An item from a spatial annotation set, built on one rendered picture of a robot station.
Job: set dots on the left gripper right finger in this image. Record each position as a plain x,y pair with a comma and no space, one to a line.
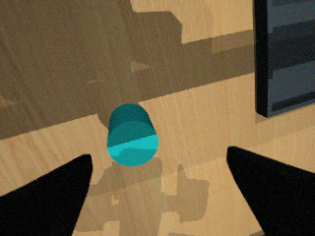
281,196

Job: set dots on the dark grey tray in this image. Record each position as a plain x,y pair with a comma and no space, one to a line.
290,82

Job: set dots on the cyan cylinder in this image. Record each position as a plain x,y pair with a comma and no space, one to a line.
132,139

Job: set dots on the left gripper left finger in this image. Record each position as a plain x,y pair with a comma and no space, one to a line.
49,205

